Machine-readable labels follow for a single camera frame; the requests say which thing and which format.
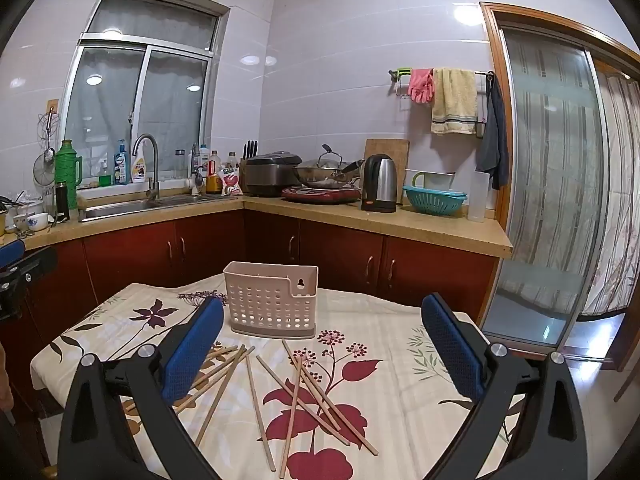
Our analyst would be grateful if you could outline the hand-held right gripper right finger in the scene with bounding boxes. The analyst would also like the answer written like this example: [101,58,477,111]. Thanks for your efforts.
[421,292,588,480]

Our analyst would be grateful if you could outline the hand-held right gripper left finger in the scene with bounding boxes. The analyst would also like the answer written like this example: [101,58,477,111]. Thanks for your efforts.
[56,296,226,480]

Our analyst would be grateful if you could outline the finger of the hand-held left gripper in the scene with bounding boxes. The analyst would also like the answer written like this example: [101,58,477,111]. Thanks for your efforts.
[0,239,58,322]

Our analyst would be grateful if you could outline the pink plastic chopstick basket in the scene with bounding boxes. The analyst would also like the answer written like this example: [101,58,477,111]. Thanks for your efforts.
[223,261,319,339]

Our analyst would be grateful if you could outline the bunch of wooden chopsticks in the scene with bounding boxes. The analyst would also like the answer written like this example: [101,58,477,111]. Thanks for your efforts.
[125,339,380,478]

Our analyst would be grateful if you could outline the person's left forearm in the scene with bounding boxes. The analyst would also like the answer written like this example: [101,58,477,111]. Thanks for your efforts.
[0,347,15,412]

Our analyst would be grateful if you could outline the blue and white bowl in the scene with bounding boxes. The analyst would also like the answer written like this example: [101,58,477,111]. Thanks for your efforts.
[12,212,51,236]

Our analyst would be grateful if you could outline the black insulated bottle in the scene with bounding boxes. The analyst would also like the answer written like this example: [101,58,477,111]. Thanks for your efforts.
[54,181,71,223]

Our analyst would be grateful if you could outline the floral printed tablecloth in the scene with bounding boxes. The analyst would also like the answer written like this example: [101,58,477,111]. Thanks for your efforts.
[30,275,526,480]

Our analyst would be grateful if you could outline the hanging metal skimmer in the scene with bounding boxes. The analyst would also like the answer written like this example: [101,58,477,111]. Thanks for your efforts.
[32,147,57,187]

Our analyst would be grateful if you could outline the green thermos flask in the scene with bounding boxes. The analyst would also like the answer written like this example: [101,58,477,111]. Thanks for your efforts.
[54,139,83,211]

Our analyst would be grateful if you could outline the stainless steel sink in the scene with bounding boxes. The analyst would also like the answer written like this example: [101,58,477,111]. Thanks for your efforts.
[79,192,238,223]

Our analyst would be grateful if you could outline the beige kitchen countertop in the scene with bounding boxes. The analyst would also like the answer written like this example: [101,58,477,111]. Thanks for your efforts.
[0,194,514,258]

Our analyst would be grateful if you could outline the blue dish soap bottle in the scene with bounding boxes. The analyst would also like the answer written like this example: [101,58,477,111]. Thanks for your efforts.
[113,139,129,186]

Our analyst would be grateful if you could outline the red-brown base cabinets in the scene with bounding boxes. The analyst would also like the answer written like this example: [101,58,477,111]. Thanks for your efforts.
[0,207,501,411]

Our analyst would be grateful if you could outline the teal plastic colander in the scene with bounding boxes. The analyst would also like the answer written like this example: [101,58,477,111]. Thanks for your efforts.
[402,185,468,216]

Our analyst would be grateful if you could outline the white spray bottle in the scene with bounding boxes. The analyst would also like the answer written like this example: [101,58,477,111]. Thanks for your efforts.
[131,140,148,183]

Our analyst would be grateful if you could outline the translucent plastic container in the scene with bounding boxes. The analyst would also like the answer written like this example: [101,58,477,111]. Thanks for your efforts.
[467,171,491,223]

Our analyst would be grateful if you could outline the steel kitchen faucet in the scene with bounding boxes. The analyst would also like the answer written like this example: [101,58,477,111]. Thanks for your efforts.
[131,133,161,201]

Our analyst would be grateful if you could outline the red and white snack bag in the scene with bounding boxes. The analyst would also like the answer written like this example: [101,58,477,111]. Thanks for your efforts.
[218,167,244,197]

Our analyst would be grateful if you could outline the oil bottle with red label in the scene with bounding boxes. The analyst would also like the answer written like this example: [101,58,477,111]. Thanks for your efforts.
[207,150,223,195]

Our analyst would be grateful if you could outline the steel electric kettle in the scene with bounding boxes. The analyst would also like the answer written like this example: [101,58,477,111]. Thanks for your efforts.
[360,154,399,212]

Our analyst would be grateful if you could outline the aluminium sliding window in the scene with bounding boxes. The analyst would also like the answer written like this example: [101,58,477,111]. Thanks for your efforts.
[60,0,231,186]

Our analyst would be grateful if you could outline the wood framed glass sliding door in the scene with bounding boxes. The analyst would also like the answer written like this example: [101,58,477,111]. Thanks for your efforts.
[480,2,640,361]

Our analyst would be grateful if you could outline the dark rice cooker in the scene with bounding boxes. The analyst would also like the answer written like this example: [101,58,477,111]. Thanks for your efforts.
[245,151,303,197]

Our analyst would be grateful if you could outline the knife block with black knives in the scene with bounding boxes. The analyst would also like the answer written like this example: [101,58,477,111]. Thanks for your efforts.
[240,140,259,188]

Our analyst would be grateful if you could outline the red induction cooker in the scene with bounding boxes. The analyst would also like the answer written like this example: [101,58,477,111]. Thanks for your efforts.
[281,185,363,206]

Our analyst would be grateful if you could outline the wooden cutting board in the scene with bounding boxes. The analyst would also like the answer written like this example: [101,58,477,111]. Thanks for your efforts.
[362,138,411,186]

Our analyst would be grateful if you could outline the grey hanging cloth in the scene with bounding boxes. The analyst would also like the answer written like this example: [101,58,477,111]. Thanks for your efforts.
[475,77,510,191]

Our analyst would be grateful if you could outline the steel wok with lid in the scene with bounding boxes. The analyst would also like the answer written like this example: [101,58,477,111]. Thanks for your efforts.
[292,144,366,189]

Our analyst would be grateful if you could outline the striped curtain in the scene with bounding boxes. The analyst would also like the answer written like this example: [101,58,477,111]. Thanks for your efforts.
[582,72,640,316]

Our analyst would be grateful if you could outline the yellow striped towel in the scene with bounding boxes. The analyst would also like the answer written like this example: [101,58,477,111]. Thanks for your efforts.
[431,67,479,136]

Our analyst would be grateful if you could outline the pink rubber gloves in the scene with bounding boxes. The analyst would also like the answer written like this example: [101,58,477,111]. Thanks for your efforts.
[407,68,436,105]

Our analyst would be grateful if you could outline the metal towel rack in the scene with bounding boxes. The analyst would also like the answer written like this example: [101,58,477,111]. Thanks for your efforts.
[387,67,496,98]

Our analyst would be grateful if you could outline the hanging wire strainer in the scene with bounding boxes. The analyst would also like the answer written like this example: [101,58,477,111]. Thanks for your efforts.
[36,106,61,147]

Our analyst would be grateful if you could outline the white pitcher with green handle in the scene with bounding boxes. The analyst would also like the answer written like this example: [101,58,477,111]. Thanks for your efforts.
[411,170,457,191]

